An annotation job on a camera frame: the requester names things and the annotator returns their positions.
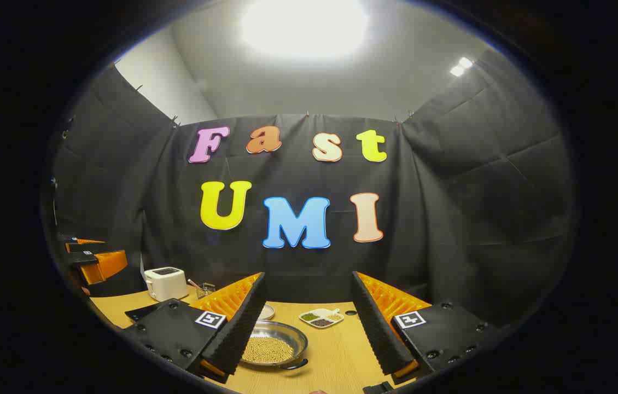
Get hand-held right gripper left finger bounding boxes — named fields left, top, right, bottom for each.
left=123, top=272, right=267, bottom=384

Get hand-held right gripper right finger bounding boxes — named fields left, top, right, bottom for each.
left=351, top=271, right=498, bottom=386

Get stainless steel pot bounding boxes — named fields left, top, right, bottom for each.
left=241, top=320, right=310, bottom=371

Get black induction cooktop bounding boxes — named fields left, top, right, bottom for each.
left=125, top=303, right=165, bottom=322

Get pile of soybeans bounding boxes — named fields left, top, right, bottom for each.
left=242, top=337, right=295, bottom=364

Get white divided dish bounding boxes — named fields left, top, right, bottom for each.
left=299, top=308, right=345, bottom=329

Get white toaster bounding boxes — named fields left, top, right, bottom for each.
left=144, top=266, right=189, bottom=302

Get black backdrop cloth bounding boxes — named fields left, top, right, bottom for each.
left=49, top=49, right=575, bottom=329

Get small ceiling spotlights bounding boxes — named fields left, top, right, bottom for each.
left=450, top=56, right=474, bottom=77

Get large ceiling light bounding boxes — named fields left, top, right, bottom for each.
left=241, top=0, right=370, bottom=58

